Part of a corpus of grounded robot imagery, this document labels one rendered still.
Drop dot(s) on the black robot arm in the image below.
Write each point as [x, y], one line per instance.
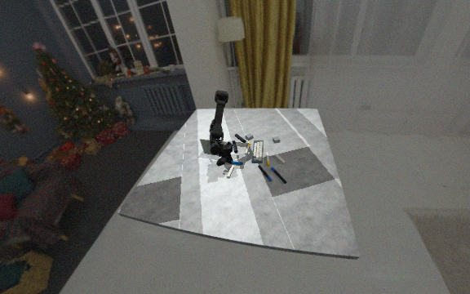
[216, 130]

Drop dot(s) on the grey keyboard with white letter keys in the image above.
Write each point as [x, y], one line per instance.
[257, 153]

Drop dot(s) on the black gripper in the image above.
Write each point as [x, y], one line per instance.
[227, 158]

